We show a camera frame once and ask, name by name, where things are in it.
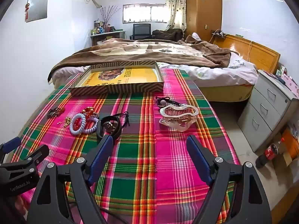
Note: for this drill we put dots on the patterned curtain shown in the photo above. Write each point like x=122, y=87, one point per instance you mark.
x=174, y=7

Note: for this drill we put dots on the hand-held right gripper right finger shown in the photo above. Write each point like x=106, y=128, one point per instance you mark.
x=198, y=159

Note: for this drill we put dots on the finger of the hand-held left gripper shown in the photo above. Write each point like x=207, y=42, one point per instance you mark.
x=11, y=142
x=32, y=154

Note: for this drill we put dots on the cola bottle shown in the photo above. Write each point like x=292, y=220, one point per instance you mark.
x=268, y=152

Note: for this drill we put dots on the power strip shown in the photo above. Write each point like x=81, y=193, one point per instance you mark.
x=219, y=33

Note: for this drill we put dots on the vase with dry branches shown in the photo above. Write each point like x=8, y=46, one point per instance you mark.
x=106, y=18

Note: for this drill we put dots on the black wrist band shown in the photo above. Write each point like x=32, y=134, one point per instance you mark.
x=116, y=130

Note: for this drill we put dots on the wooden headboard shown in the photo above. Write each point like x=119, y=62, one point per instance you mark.
x=257, y=51

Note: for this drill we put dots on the silver wall poster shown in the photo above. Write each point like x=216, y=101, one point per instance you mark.
x=37, y=8

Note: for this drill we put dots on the pink patterned box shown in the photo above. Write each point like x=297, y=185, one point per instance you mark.
x=290, y=82

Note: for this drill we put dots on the window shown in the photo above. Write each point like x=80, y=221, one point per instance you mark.
x=142, y=12

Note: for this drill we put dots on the wooden wardrobe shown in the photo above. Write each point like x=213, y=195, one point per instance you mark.
x=203, y=7

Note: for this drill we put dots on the small desk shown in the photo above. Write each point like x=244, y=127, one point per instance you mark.
x=105, y=37

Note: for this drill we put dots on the grey drawer cabinet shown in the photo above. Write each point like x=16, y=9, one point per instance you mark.
x=268, y=107

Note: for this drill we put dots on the black office chair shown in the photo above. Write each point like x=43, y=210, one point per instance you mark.
x=141, y=30

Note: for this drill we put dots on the orange cardboard box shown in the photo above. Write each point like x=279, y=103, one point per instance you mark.
x=292, y=144

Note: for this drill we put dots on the bed with brown blanket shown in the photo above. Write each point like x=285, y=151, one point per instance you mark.
x=222, y=74
x=140, y=51

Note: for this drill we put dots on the yellow mattress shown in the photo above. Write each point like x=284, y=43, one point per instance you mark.
x=229, y=93

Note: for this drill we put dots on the dark cloth pile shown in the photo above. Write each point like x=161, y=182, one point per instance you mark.
x=167, y=34

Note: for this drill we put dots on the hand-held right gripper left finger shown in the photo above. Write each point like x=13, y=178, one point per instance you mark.
x=100, y=155

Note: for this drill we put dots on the pink green plaid cloth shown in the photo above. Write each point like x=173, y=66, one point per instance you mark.
x=144, y=144

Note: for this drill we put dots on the green white boxes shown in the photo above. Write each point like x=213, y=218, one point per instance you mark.
x=281, y=70

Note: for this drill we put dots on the group of bottles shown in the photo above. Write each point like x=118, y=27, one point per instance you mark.
x=101, y=29

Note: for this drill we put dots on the striped cardboard box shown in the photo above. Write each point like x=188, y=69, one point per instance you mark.
x=116, y=89

